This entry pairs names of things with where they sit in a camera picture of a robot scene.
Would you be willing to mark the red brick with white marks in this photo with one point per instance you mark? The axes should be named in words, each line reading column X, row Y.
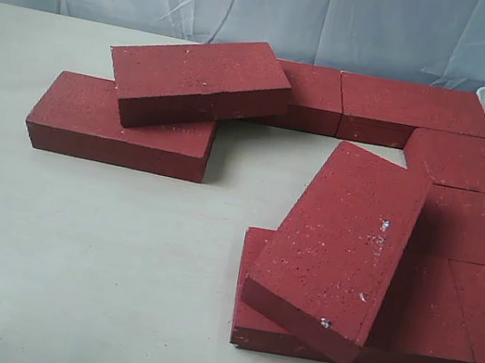
column 324, row 273

